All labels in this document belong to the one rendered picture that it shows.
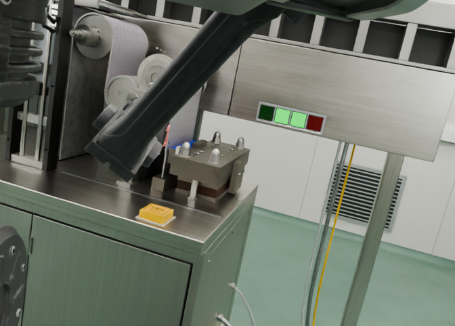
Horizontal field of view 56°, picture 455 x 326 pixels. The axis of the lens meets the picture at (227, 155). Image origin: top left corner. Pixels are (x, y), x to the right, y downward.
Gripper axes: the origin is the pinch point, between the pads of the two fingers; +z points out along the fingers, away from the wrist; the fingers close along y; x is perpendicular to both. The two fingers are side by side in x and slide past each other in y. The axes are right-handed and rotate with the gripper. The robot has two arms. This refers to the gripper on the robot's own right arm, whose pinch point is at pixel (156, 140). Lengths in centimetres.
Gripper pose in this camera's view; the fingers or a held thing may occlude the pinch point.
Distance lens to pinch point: 130.3
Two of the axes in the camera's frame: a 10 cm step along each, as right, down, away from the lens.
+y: 9.4, 2.3, -2.4
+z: 1.5, 3.5, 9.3
